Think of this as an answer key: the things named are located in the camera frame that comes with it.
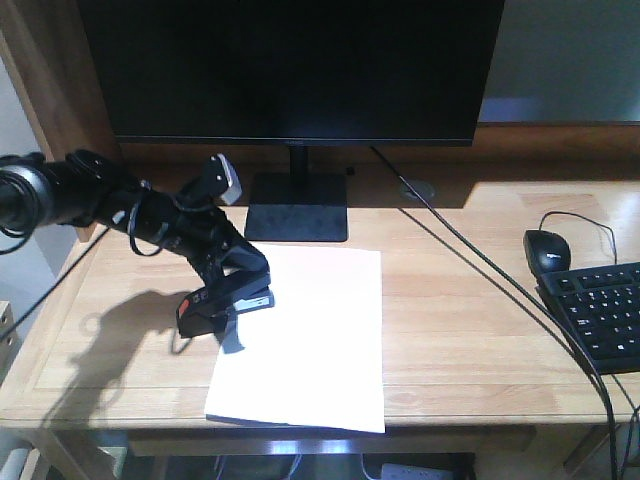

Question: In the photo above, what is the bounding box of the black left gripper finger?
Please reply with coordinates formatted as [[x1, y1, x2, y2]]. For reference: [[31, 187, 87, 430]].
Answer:
[[197, 264, 224, 302], [224, 234, 271, 288]]

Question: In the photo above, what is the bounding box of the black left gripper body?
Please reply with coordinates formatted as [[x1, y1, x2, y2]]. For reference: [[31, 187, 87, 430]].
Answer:
[[124, 172, 240, 270]]

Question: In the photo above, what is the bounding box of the black stapler with orange tab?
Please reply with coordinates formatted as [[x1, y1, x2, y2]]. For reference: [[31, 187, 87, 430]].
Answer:
[[176, 276, 275, 338]]

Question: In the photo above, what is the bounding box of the white paper sheet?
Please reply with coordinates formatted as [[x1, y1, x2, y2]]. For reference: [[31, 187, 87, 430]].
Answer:
[[204, 243, 385, 433]]

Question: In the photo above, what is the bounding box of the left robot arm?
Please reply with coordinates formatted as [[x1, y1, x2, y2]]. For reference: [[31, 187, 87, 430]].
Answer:
[[1, 150, 270, 304]]

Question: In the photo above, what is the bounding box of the wooden desk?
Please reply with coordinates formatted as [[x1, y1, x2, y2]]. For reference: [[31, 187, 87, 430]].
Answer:
[[1, 123, 639, 479]]

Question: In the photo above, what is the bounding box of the black computer monitor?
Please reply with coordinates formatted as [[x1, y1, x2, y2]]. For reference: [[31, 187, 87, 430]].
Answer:
[[78, 1, 504, 241]]

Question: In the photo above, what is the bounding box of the white power strip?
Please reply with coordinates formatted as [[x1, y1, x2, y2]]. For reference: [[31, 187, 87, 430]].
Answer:
[[381, 463, 454, 480]]

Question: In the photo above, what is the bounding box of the black computer mouse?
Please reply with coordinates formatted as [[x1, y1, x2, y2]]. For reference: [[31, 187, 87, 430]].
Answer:
[[523, 229, 571, 277]]

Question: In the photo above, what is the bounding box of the black keyboard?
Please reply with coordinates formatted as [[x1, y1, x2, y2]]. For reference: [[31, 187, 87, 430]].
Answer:
[[537, 262, 639, 374]]

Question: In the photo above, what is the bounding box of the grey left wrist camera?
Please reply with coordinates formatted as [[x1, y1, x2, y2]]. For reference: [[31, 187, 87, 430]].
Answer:
[[211, 153, 242, 206]]

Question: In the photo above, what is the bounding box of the black monitor cable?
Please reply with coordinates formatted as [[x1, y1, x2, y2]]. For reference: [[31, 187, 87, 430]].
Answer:
[[368, 144, 621, 480]]

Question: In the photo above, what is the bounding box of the grey desk cable grommet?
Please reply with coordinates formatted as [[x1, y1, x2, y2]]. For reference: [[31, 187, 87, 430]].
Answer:
[[400, 181, 436, 201]]

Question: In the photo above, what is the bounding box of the thin black mouse cable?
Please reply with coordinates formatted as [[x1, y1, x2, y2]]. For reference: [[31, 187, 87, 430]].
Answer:
[[538, 210, 618, 266]]

